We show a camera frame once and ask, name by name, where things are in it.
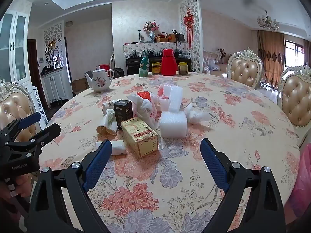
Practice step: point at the person's left hand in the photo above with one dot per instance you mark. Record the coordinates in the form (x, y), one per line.
(20, 185)

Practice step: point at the dark red flower arrangement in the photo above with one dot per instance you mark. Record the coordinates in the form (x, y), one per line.
(221, 53)

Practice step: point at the red gift box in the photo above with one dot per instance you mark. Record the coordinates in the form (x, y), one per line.
(104, 67)

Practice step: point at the beige tufted dining chair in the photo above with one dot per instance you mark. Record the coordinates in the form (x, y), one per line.
(296, 99)
(244, 70)
(14, 106)

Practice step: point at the yellow label glass jar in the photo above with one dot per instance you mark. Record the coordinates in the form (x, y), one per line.
(156, 70)

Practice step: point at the large white foam block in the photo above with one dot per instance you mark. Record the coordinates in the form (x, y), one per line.
(172, 126)

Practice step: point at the pink foam net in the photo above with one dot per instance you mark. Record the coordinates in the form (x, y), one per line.
(162, 92)

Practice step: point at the floral tablecloth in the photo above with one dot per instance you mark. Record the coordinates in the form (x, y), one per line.
(218, 116)

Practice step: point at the green ceramic bottle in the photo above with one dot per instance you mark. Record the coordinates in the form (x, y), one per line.
(144, 65)

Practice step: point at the brown patterned curtain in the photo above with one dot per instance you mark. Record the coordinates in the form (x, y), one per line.
(271, 58)

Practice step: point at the dark pickle glass jar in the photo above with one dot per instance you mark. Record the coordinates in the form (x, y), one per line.
(183, 69)

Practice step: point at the cardboard box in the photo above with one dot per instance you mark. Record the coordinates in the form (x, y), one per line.
(79, 86)

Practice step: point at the black handbag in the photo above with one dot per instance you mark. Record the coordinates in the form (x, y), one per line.
(179, 36)

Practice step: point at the black bag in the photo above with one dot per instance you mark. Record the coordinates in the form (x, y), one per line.
(119, 72)

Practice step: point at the white carved sofa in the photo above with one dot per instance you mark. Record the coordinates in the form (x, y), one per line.
(213, 60)

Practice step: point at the black piano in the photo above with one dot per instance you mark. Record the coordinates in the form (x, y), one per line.
(132, 65)

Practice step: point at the white floral teapot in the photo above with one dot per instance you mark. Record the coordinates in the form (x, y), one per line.
(99, 82)

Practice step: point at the floral fringed piano cover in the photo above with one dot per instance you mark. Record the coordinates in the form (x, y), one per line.
(136, 47)

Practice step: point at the dark wooden door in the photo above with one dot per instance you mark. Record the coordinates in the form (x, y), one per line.
(32, 72)

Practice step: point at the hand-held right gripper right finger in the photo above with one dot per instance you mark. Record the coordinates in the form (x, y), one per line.
(213, 165)

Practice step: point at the pink plastic bag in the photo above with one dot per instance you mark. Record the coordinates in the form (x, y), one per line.
(301, 182)

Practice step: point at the red knot ornament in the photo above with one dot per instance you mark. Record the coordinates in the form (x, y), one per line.
(188, 20)

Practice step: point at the white tissue packet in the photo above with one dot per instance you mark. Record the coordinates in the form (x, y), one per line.
(117, 148)

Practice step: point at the tall white glass cabinet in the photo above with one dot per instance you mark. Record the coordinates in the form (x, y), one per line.
(17, 41)

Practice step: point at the brown basket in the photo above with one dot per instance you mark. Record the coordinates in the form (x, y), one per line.
(163, 38)

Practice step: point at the window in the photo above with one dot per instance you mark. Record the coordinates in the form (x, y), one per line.
(294, 53)

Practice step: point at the chandelier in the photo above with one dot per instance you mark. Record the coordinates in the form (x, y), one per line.
(267, 21)

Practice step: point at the gold carton box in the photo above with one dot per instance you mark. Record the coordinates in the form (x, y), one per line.
(141, 138)

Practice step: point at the black carton box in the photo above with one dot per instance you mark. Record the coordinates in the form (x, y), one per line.
(122, 112)

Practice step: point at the dark candlestick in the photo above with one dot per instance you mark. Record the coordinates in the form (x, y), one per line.
(140, 37)

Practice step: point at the white floral cup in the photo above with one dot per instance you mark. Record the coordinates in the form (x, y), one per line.
(108, 122)

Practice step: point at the blue white vase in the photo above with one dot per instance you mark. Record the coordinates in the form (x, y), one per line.
(152, 37)

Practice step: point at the pink flower bouquet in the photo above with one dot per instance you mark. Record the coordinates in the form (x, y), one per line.
(150, 26)

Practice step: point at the red thermos jug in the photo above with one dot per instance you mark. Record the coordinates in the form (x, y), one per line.
(169, 64)

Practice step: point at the white plastic bag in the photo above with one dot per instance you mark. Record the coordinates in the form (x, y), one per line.
(143, 108)

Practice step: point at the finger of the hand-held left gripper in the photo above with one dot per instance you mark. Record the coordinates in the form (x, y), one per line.
(47, 133)
(29, 120)

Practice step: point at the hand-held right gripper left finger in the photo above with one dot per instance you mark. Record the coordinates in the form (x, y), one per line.
(97, 162)

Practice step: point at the white low cabinet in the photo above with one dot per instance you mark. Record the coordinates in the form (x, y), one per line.
(57, 85)

